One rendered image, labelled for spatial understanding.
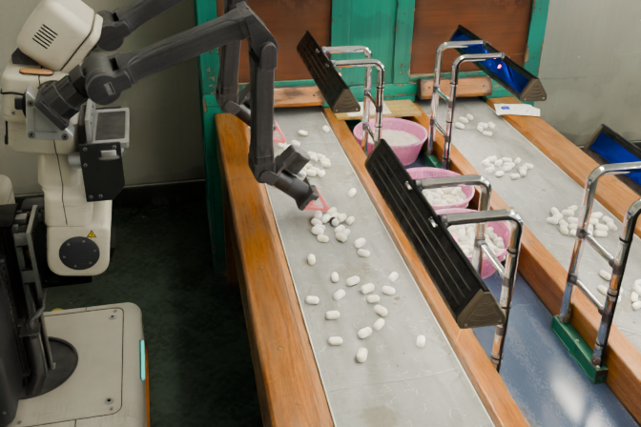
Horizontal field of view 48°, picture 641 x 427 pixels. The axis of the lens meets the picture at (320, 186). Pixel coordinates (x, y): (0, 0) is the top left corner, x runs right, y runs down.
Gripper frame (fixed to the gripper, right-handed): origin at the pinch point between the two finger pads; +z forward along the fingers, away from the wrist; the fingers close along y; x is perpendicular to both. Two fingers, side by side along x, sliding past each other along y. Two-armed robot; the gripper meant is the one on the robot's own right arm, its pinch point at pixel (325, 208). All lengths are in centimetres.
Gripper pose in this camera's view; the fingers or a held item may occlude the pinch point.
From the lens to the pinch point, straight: 211.0
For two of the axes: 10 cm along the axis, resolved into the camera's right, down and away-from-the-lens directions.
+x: -6.4, 7.4, 2.2
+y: -2.1, -4.5, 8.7
